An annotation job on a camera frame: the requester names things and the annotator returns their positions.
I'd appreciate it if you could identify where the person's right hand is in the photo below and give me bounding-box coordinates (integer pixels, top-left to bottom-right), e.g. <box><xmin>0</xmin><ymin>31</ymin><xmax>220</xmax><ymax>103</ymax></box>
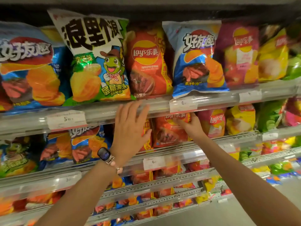
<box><xmin>173</xmin><ymin>113</ymin><xmax>208</xmax><ymax>141</ymax></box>

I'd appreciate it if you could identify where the person's left hand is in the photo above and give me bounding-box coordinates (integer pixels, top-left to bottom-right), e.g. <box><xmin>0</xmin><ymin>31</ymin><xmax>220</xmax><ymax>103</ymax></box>
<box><xmin>110</xmin><ymin>100</ymin><xmax>153</xmax><ymax>168</ymax></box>

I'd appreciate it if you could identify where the red ridged potato chips bag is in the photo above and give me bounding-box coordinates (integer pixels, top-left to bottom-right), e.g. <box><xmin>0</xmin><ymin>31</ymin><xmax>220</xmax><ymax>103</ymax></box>
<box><xmin>26</xmin><ymin>191</ymin><xmax>65</xmax><ymax>206</ymax></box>
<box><xmin>93</xmin><ymin>202</ymin><xmax>116</xmax><ymax>214</ymax></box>

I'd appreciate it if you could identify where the person's right forearm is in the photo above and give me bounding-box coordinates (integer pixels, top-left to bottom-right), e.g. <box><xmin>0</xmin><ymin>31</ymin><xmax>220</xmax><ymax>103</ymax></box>
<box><xmin>195</xmin><ymin>134</ymin><xmax>301</xmax><ymax>226</ymax></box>

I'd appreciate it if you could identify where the person's left forearm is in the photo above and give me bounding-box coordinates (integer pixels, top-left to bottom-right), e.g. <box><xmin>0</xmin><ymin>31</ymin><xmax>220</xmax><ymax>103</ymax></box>
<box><xmin>34</xmin><ymin>160</ymin><xmax>123</xmax><ymax>226</ymax></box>

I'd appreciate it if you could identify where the black smart watch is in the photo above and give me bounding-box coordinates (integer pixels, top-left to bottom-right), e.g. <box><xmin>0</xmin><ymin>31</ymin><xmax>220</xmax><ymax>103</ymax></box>
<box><xmin>97</xmin><ymin>147</ymin><xmax>116</xmax><ymax>164</ymax></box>

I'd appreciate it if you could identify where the pink bead bracelet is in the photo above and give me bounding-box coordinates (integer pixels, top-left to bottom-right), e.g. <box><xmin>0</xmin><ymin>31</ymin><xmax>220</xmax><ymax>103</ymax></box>
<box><xmin>109</xmin><ymin>160</ymin><xmax>124</xmax><ymax>175</ymax></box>

